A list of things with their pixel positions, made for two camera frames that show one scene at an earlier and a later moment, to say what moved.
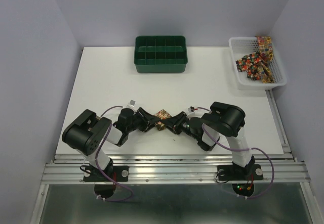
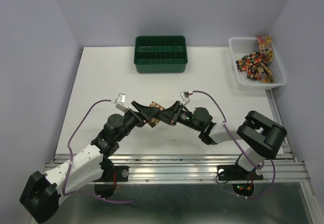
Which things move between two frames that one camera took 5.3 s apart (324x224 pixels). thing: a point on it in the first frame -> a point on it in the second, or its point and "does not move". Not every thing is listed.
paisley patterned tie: (161, 114) -> (153, 121)
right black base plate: (233, 173) does not move
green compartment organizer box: (164, 54) does not move
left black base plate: (117, 173) does not move
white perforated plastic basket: (241, 46) does not move
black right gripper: (175, 122) -> (170, 114)
